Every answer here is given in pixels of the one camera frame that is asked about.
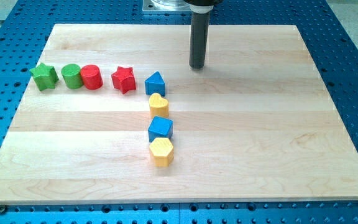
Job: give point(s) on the blue cube block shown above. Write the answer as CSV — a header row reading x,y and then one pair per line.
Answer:
x,y
160,128

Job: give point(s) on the wooden board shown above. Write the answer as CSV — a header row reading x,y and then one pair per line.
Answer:
x,y
255,124

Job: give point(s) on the yellow heart block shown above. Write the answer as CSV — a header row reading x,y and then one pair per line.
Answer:
x,y
158,105

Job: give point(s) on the blue triangle block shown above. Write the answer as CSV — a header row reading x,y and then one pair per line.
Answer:
x,y
155,84

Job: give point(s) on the yellow hexagon block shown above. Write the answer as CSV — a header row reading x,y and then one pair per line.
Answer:
x,y
161,152

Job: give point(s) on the red star block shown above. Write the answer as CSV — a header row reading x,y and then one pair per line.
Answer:
x,y
123,79

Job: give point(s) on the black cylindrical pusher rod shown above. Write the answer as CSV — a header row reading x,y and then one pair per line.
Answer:
x,y
199,35

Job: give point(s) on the red cylinder block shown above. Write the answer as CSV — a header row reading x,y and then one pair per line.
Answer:
x,y
91,77

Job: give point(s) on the green cylinder block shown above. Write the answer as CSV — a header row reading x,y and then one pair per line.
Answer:
x,y
71,76

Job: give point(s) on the green star block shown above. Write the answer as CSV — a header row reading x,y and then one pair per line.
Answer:
x,y
44,76

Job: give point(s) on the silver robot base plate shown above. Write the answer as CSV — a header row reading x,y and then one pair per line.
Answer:
x,y
165,5

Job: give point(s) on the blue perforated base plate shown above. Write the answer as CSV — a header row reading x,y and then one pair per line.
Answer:
x,y
24,33

